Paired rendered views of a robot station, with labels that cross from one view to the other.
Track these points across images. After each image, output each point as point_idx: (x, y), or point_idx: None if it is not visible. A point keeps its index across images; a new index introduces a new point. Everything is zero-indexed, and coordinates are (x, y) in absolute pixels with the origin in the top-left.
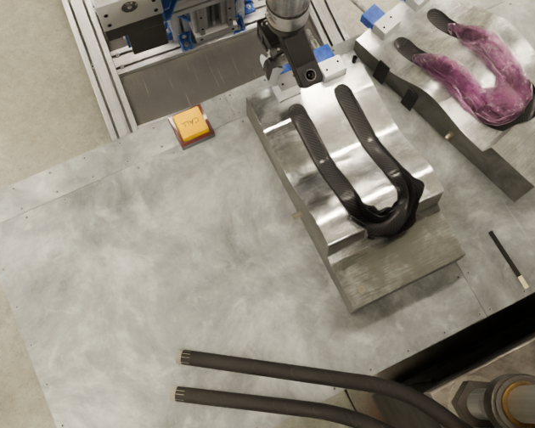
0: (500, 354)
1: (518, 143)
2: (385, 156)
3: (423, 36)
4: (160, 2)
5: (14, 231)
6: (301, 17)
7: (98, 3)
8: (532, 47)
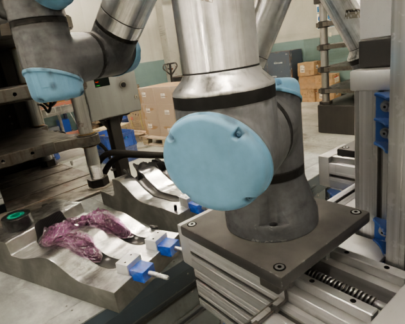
0: (85, 198)
1: (62, 207)
2: (145, 188)
3: (124, 250)
4: (319, 171)
5: (317, 157)
6: None
7: (344, 144)
8: (18, 301)
